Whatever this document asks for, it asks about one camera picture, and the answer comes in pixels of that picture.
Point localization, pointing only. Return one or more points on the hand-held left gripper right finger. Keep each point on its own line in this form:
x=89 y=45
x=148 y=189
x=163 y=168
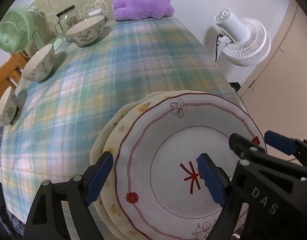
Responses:
x=211 y=180

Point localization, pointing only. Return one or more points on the large yellow floral plate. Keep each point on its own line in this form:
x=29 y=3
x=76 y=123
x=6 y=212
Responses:
x=99 y=142

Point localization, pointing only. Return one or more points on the glass jar dark lid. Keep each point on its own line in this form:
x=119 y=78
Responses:
x=68 y=20

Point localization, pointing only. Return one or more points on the wooden chair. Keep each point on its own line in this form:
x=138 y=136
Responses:
x=3 y=77

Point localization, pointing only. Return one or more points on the green desk fan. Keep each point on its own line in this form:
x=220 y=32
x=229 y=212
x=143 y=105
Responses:
x=13 y=30

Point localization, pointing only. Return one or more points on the small floral ceramic bowl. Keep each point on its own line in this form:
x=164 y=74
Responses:
x=6 y=110

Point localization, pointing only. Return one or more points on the white cotton swab container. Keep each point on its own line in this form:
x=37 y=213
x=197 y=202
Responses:
x=95 y=12

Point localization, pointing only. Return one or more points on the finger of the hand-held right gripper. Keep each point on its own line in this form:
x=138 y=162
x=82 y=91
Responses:
x=246 y=146
x=278 y=142

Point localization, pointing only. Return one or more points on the glass mug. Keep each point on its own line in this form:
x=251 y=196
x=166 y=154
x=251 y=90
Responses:
x=59 y=31

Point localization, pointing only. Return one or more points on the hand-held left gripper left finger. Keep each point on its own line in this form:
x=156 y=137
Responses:
x=98 y=180

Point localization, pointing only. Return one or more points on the small yellow floral plate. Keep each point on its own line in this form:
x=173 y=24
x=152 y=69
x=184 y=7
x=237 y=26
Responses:
x=133 y=116

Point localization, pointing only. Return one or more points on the white floor fan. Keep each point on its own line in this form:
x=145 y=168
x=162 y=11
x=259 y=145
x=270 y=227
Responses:
x=246 y=45

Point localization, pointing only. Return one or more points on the purple plush toy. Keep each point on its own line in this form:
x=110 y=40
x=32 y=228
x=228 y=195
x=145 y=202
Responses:
x=143 y=5

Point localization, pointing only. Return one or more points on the beige door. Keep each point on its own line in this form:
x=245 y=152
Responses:
x=288 y=80

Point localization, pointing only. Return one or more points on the white plate red pattern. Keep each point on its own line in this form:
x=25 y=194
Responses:
x=156 y=135

